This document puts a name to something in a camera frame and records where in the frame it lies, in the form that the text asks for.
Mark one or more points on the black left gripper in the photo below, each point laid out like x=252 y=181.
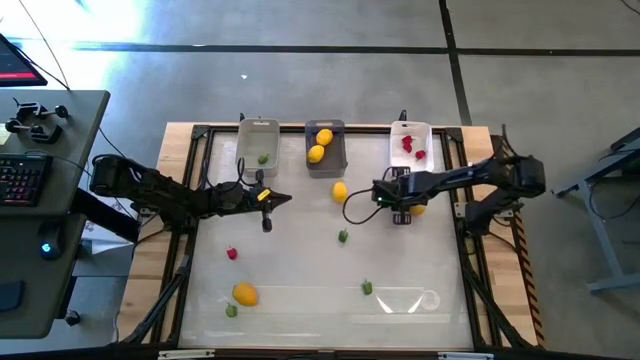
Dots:
x=266 y=220

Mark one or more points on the white plastic basket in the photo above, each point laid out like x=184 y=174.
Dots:
x=425 y=135

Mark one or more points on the black wrist rest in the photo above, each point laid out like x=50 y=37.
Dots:
x=10 y=296

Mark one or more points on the grey-blue metal table frame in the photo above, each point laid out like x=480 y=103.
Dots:
x=607 y=240

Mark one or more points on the black desk monitor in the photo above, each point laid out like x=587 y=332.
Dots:
x=15 y=65

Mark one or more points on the white paper sheet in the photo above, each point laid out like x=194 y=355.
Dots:
x=102 y=235

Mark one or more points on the white metal bracket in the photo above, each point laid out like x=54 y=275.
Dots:
x=465 y=356
x=185 y=354

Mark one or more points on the black computer mouse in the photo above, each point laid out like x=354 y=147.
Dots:
x=50 y=242

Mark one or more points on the grey translucent plastic basket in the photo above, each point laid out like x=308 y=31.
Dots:
x=332 y=165

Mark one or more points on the black aluminium table frame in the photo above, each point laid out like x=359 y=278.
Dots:
x=295 y=129

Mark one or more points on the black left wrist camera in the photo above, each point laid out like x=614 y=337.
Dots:
x=250 y=196

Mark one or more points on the yellow lemon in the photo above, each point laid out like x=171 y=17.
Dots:
x=315 y=153
x=324 y=136
x=339 y=191

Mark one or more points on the black desk leg beam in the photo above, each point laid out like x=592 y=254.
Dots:
x=105 y=215

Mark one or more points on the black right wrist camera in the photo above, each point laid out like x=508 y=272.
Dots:
x=382 y=192

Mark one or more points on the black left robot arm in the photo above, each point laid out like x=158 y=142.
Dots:
x=165 y=197

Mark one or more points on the black keyboard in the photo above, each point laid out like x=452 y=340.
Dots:
x=22 y=180

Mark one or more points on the pale yellow sticky note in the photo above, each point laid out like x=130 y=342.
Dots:
x=2 y=135

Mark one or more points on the small green bell pepper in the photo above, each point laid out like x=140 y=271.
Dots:
x=262 y=159
x=230 y=310
x=366 y=286
x=343 y=235

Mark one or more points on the yellow gripper tag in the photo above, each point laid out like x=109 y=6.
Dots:
x=263 y=194

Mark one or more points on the black screw clamp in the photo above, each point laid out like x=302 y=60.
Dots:
x=30 y=109
x=40 y=132

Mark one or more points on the yellow black hazard tape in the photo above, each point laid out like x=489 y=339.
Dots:
x=532 y=300

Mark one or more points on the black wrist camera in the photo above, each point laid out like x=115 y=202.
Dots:
x=250 y=196
x=382 y=192

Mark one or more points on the small red bell pepper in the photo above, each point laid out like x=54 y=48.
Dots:
x=407 y=148
x=232 y=253
x=407 y=140
x=420 y=154

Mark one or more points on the beige plastic basket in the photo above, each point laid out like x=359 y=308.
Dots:
x=257 y=142

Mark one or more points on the grey flat box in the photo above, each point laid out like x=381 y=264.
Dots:
x=100 y=262

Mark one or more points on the grey desk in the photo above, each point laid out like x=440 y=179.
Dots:
x=75 y=150

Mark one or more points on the black round knob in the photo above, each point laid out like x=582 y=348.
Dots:
x=72 y=318

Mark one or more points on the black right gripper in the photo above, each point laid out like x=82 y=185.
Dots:
x=415 y=187

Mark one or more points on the orange-yellow lemon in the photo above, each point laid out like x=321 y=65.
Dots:
x=418 y=210
x=244 y=294

